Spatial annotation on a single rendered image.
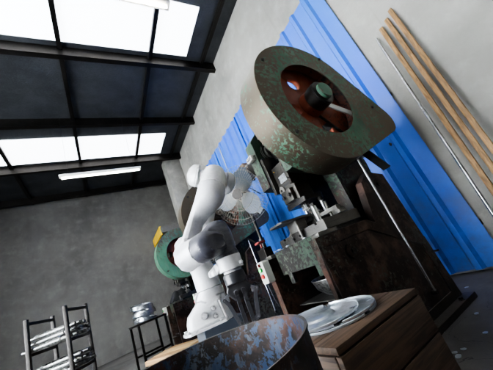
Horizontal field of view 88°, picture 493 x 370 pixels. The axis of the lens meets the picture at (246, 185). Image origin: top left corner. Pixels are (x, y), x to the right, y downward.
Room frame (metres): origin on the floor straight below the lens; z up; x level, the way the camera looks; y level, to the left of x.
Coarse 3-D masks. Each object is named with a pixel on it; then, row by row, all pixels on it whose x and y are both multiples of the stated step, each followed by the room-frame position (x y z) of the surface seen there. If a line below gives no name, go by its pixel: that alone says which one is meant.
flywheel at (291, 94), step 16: (288, 80) 1.34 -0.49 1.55; (304, 80) 1.39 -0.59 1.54; (320, 80) 1.45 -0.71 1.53; (288, 96) 1.27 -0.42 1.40; (304, 96) 1.27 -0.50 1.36; (320, 96) 1.22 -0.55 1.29; (336, 96) 1.49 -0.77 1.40; (304, 112) 1.30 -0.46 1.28; (320, 112) 1.32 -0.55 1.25; (336, 112) 1.45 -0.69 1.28
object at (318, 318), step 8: (336, 304) 1.06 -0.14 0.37; (344, 304) 1.01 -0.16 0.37; (352, 304) 0.96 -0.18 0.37; (304, 312) 1.12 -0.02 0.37; (312, 312) 1.09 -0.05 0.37; (320, 312) 1.01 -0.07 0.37; (328, 312) 0.96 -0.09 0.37; (336, 312) 0.95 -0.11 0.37; (344, 312) 0.91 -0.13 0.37; (352, 312) 0.88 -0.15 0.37; (312, 320) 0.94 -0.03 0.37; (320, 320) 0.92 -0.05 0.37; (328, 320) 0.89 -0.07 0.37; (336, 320) 0.84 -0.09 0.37; (312, 328) 0.88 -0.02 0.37; (320, 328) 0.84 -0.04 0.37
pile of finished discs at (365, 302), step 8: (360, 296) 1.05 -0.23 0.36; (368, 296) 1.01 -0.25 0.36; (360, 304) 0.96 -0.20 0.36; (368, 304) 0.92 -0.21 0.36; (360, 312) 0.85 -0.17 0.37; (368, 312) 0.88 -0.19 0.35; (344, 320) 0.84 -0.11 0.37; (352, 320) 0.84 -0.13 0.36; (328, 328) 0.85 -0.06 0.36; (336, 328) 0.84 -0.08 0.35
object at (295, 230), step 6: (300, 216) 1.53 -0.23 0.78; (306, 216) 1.56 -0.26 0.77; (282, 222) 1.46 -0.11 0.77; (288, 222) 1.53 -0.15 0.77; (294, 222) 1.54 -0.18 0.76; (300, 222) 1.55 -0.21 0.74; (306, 222) 1.58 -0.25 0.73; (270, 228) 1.55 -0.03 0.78; (276, 228) 1.56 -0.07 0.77; (288, 228) 1.60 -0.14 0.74; (294, 228) 1.56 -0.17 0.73; (300, 228) 1.54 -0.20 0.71; (294, 234) 1.58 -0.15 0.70; (300, 234) 1.54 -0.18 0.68; (294, 240) 1.60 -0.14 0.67; (300, 240) 1.56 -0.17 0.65
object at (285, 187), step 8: (280, 168) 1.61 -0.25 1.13; (280, 176) 1.63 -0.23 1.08; (280, 184) 1.66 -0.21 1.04; (288, 184) 1.60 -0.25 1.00; (296, 184) 1.57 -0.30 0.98; (304, 184) 1.61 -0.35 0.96; (280, 192) 1.67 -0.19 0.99; (288, 192) 1.58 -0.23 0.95; (296, 192) 1.57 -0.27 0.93; (304, 192) 1.59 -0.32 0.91; (312, 192) 1.63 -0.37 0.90; (288, 200) 1.61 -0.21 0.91
